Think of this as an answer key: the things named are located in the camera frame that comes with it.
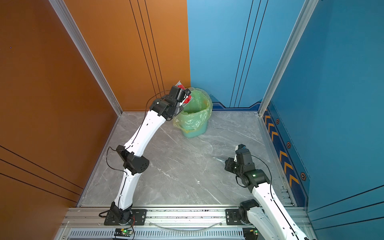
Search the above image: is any grey-green hand brush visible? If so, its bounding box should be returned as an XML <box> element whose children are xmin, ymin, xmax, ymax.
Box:
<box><xmin>213</xmin><ymin>157</ymin><xmax>226</xmax><ymax>164</ymax></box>

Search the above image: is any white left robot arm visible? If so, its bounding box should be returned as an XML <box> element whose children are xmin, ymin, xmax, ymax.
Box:
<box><xmin>110</xmin><ymin>86</ymin><xmax>191</xmax><ymax>225</ymax></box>

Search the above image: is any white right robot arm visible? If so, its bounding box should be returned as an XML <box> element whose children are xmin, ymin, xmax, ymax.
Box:
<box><xmin>225</xmin><ymin>144</ymin><xmax>308</xmax><ymax>240</ymax></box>

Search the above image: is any red paper scrap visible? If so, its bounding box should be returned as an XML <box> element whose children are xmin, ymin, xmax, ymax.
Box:
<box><xmin>182</xmin><ymin>88</ymin><xmax>193</xmax><ymax>106</ymax></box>

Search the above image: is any green trash bin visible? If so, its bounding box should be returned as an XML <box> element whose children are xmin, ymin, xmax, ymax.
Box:
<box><xmin>182</xmin><ymin>122</ymin><xmax>208</xmax><ymax>139</ymax></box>

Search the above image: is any left green circuit board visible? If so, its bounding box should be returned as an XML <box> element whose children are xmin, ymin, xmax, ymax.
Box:
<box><xmin>114</xmin><ymin>228</ymin><xmax>135</xmax><ymax>240</ymax></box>

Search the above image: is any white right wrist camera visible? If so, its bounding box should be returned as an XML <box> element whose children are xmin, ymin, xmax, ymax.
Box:
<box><xmin>235</xmin><ymin>144</ymin><xmax>246</xmax><ymax>151</ymax></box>

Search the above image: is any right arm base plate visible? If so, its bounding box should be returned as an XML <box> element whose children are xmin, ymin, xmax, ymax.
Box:
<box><xmin>225</xmin><ymin>209</ymin><xmax>249</xmax><ymax>226</ymax></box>

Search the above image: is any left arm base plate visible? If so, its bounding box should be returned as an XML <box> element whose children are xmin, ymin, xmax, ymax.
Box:
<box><xmin>104</xmin><ymin>209</ymin><xmax>147</xmax><ymax>227</ymax></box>

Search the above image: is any aluminium front rail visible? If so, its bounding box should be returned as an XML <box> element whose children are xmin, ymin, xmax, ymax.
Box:
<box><xmin>59</xmin><ymin>206</ymin><xmax>310</xmax><ymax>229</ymax></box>

